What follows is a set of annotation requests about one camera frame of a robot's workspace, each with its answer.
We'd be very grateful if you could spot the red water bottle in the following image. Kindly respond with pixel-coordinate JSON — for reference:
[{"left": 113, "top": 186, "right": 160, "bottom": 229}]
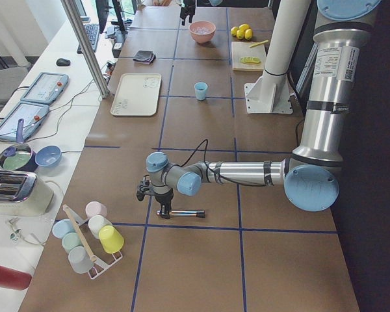
[{"left": 0, "top": 265, "right": 32, "bottom": 291}]

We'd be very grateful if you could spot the white wire cup rack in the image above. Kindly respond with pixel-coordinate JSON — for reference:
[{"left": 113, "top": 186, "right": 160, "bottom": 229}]
[{"left": 62, "top": 204, "right": 124, "bottom": 280}]

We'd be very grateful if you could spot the cream steel toaster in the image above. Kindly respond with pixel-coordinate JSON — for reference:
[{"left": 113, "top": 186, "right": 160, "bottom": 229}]
[{"left": 0, "top": 170, "right": 54, "bottom": 216}]

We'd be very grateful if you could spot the near teach pendant tablet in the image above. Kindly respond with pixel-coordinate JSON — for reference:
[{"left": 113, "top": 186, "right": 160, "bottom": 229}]
[{"left": 0, "top": 101, "right": 49, "bottom": 142}]

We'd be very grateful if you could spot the pile of ice cubes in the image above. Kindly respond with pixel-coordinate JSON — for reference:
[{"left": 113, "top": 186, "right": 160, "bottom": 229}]
[{"left": 192, "top": 26, "right": 213, "bottom": 36}]

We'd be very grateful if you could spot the aluminium frame post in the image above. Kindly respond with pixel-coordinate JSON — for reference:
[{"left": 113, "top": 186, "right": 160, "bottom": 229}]
[{"left": 61, "top": 0, "right": 109, "bottom": 99}]

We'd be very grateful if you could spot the light blue cup on rack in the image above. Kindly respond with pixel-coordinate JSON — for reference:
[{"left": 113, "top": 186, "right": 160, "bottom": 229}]
[{"left": 51, "top": 218, "right": 75, "bottom": 239}]

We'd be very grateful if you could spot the yellow-green plastic cup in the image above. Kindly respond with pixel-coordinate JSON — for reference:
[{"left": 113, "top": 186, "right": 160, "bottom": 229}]
[{"left": 98, "top": 225, "right": 125, "bottom": 254}]

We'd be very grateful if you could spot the yellow-green plastic knife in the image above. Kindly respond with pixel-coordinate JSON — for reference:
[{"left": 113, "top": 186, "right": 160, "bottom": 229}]
[{"left": 249, "top": 40, "right": 269, "bottom": 48}]

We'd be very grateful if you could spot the wooden cutting board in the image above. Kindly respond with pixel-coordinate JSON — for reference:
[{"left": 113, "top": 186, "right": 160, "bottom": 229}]
[{"left": 231, "top": 42, "right": 267, "bottom": 72}]

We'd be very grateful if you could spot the far teach pendant tablet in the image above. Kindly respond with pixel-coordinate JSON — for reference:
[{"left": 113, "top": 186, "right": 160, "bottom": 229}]
[{"left": 21, "top": 72, "right": 70, "bottom": 105}]

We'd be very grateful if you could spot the blue ceramic bowl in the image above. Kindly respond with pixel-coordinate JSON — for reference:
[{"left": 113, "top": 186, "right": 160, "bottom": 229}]
[{"left": 35, "top": 146, "right": 62, "bottom": 168}]

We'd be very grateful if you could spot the black computer monitor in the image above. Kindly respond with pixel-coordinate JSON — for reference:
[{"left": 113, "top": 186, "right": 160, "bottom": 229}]
[{"left": 95, "top": 0, "right": 131, "bottom": 35}]

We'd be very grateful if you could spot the cream cup on rack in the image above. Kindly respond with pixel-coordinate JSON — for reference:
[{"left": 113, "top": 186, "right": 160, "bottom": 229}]
[{"left": 88, "top": 214, "right": 112, "bottom": 240}]

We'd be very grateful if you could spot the pink cup on rack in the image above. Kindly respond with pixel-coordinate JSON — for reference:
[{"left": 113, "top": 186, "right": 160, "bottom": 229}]
[{"left": 85, "top": 201, "right": 107, "bottom": 218}]

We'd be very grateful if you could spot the steel muddler with black tip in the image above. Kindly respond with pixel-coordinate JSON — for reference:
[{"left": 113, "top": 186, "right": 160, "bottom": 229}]
[{"left": 157, "top": 210, "right": 205, "bottom": 218}]

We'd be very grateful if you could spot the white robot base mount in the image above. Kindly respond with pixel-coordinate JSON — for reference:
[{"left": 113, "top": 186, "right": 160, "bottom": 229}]
[{"left": 244, "top": 0, "right": 311, "bottom": 114}]

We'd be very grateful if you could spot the black computer mouse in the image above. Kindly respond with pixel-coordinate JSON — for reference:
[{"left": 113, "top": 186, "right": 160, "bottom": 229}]
[{"left": 56, "top": 58, "right": 71, "bottom": 67}]

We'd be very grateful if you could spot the pink ice bowl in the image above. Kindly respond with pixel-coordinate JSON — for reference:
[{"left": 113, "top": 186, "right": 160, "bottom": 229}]
[{"left": 189, "top": 21, "right": 216, "bottom": 44}]

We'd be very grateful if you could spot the whole yellow lemon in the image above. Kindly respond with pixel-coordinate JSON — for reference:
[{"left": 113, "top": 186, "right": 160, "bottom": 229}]
[
  {"left": 236, "top": 29, "right": 245, "bottom": 40},
  {"left": 244, "top": 29, "right": 254, "bottom": 40},
  {"left": 230, "top": 27, "right": 239, "bottom": 37},
  {"left": 239, "top": 24, "right": 250, "bottom": 31}
]

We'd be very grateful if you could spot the grey cup on rack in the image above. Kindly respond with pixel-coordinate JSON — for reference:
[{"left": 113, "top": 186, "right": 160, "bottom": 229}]
[{"left": 68, "top": 246, "right": 94, "bottom": 274}]

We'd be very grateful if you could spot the teach pendant tablet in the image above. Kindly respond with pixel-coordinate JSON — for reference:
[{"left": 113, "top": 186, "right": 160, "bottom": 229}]
[
  {"left": 0, "top": 101, "right": 49, "bottom": 142},
  {"left": 21, "top": 72, "right": 70, "bottom": 105}
]

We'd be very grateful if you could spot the grey folded cloth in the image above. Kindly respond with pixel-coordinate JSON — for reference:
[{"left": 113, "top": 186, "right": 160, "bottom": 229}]
[{"left": 133, "top": 50, "right": 154, "bottom": 63}]

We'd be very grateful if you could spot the blue handled saucepan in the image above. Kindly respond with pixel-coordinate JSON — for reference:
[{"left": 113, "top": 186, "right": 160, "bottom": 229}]
[{"left": 0, "top": 118, "right": 38, "bottom": 172}]

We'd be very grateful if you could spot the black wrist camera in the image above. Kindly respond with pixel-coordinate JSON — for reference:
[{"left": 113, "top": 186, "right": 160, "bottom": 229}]
[{"left": 136, "top": 174, "right": 154, "bottom": 202}]

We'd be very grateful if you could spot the mint green cup on rack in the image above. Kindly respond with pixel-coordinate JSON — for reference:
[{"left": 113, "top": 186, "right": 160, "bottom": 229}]
[{"left": 62, "top": 232, "right": 82, "bottom": 254}]

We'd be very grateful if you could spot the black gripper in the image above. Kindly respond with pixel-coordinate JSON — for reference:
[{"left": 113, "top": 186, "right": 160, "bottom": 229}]
[
  {"left": 180, "top": 0, "right": 196, "bottom": 26},
  {"left": 155, "top": 190, "right": 174, "bottom": 219}
]

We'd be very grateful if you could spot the lemon slice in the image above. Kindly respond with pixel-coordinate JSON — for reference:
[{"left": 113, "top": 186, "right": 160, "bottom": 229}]
[{"left": 240, "top": 57, "right": 261, "bottom": 64}]

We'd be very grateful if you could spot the black keyboard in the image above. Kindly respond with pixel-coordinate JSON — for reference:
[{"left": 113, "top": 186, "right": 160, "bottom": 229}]
[{"left": 83, "top": 23, "right": 100, "bottom": 52}]

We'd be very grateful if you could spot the light blue paper cup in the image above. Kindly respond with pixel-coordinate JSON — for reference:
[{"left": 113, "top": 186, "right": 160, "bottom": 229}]
[{"left": 194, "top": 81, "right": 208, "bottom": 101}]

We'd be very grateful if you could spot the cream bear serving tray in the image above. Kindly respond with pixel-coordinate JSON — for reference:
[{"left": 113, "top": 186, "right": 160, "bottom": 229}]
[{"left": 110, "top": 73, "right": 162, "bottom": 117}]

